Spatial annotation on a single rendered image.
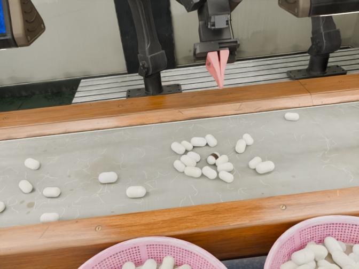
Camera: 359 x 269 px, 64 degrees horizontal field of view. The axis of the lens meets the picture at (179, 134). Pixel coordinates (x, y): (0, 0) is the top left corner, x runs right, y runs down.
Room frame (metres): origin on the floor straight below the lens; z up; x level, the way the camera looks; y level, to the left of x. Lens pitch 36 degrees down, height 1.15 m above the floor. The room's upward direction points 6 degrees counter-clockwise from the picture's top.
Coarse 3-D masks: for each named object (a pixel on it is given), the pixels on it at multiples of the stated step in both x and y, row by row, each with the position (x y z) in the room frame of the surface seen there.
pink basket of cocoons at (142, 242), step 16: (128, 240) 0.27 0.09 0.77; (144, 240) 0.27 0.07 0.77; (160, 240) 0.27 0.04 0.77; (176, 240) 0.26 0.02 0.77; (96, 256) 0.25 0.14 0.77; (112, 256) 0.25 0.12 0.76; (128, 256) 0.26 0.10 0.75; (144, 256) 0.26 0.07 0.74; (160, 256) 0.26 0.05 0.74; (176, 256) 0.25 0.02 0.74; (192, 256) 0.24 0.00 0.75; (208, 256) 0.23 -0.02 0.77
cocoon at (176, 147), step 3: (171, 144) 0.52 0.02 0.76; (174, 144) 0.51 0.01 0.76; (177, 144) 0.51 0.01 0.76; (180, 144) 0.51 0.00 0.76; (171, 147) 0.51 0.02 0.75; (174, 147) 0.50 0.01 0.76; (177, 147) 0.50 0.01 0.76; (180, 147) 0.50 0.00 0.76; (183, 147) 0.50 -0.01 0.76; (174, 150) 0.50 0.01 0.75; (177, 150) 0.50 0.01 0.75; (180, 150) 0.49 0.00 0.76; (183, 150) 0.50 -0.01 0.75; (180, 153) 0.49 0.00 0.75
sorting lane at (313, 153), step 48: (0, 144) 0.61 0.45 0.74; (48, 144) 0.59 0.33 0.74; (96, 144) 0.57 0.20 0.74; (144, 144) 0.55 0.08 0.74; (288, 144) 0.50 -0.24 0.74; (336, 144) 0.48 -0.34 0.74; (0, 192) 0.43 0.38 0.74; (96, 192) 0.41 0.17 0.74; (192, 192) 0.38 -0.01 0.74; (240, 192) 0.37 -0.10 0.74; (288, 192) 0.36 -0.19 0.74
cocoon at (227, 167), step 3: (228, 162) 0.44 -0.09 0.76; (219, 165) 0.43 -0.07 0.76; (222, 165) 0.43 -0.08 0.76; (225, 165) 0.43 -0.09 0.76; (228, 165) 0.43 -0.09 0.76; (231, 165) 0.43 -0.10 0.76; (219, 168) 0.42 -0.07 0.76; (222, 168) 0.42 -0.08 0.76; (225, 168) 0.42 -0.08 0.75; (228, 168) 0.42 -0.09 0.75; (231, 168) 0.42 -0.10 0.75; (219, 171) 0.42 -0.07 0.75; (228, 171) 0.42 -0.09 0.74
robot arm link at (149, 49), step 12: (132, 0) 0.93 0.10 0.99; (144, 0) 0.93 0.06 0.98; (132, 12) 0.94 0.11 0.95; (144, 12) 0.92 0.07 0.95; (144, 24) 0.91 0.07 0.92; (144, 36) 0.91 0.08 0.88; (156, 36) 0.93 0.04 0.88; (144, 48) 0.91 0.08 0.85; (156, 48) 0.92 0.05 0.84; (144, 60) 0.91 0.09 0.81; (156, 60) 0.90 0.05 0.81
